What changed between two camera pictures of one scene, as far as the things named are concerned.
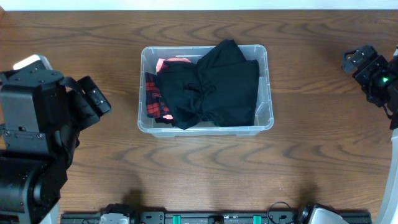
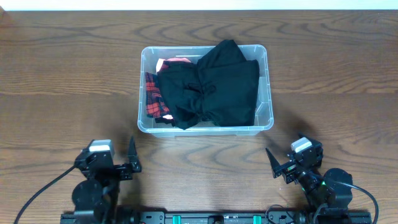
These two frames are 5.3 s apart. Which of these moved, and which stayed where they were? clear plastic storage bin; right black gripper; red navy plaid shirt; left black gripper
Moved: left black gripper; right black gripper
Stayed: clear plastic storage bin; red navy plaid shirt
